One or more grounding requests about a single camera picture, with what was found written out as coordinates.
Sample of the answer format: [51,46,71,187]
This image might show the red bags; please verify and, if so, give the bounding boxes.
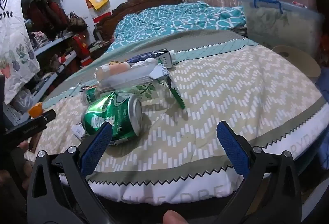
[28,0,68,32]

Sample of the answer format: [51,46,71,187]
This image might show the blue handled storage box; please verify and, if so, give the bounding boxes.
[236,0,325,57]

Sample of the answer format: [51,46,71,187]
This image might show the leaf print box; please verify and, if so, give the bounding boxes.
[126,83,157,101]

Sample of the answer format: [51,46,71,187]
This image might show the person's left hand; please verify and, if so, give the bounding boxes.
[0,140,34,191]

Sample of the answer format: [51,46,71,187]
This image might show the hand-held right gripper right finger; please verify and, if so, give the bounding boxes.
[213,121,301,224]

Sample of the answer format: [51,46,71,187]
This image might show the grey metal shelf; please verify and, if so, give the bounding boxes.
[5,0,85,127]

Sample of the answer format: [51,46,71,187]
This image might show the white plant print cloth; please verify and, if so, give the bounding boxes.
[0,0,41,105]

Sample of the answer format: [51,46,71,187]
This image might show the clear plastic tube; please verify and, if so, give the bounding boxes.
[98,65,155,93]

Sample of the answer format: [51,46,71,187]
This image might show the grey plastic bag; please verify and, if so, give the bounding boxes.
[13,89,35,113]

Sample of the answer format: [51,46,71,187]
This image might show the teal patterned blanket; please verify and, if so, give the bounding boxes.
[104,1,246,53]

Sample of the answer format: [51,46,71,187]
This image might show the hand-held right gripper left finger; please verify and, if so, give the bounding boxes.
[27,121,116,224]

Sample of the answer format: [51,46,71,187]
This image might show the dark blue foil packet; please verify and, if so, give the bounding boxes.
[126,51,162,64]

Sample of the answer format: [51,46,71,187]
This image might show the black white drink carton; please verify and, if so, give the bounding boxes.
[157,49,178,69]

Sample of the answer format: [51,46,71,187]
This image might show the crushed green drink can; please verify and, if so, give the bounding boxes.
[82,92,143,146]

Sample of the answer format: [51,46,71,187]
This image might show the small green can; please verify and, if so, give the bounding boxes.
[81,87,103,106]

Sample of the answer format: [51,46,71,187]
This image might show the red box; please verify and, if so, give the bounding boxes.
[72,34,90,65]

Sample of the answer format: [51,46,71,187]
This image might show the white paper scrap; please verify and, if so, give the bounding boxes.
[73,124,85,137]

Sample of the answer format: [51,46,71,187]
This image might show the peach plastic bottle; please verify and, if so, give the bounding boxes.
[96,62,131,81]

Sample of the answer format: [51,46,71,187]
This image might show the white green carton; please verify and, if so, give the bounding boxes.
[148,63,171,84]

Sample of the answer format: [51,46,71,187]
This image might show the beige round bin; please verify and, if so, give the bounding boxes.
[272,45,322,78]

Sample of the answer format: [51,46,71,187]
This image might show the brown handbag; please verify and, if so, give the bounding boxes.
[68,11,88,32]

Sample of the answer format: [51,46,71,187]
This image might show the green serrated wrapper strip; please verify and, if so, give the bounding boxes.
[167,77,185,109]

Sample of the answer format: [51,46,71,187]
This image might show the beige zigzag blanket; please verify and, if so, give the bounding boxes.
[33,30,329,206]

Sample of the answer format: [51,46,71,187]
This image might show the carved wooden headboard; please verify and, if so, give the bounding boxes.
[94,0,183,45]

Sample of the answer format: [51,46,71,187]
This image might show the person's right hand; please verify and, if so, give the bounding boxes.
[163,210,192,224]

